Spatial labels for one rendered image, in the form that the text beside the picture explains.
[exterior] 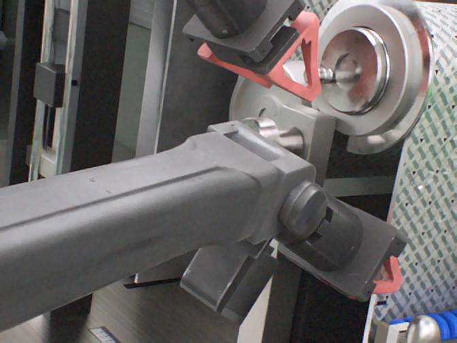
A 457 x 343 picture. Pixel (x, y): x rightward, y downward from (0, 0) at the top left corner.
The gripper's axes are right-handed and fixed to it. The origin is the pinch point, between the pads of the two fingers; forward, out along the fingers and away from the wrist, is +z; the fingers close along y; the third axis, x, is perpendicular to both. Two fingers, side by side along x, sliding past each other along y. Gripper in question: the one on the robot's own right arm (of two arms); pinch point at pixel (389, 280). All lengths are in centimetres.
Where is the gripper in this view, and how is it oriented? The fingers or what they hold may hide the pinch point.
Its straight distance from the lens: 83.3
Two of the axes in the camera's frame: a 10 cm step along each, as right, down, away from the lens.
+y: 5.8, 3.0, -7.6
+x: 5.4, -8.4, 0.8
